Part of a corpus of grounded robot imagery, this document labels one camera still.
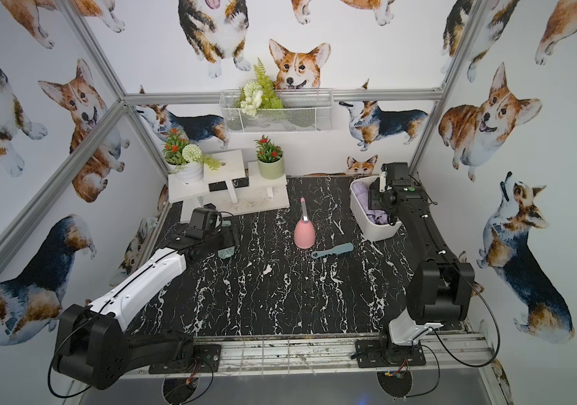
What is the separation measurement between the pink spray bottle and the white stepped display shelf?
186 mm

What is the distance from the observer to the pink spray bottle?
89 centimetres

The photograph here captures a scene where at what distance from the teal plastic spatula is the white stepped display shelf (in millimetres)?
264

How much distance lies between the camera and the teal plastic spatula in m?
0.97

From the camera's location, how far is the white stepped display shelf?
94 cm
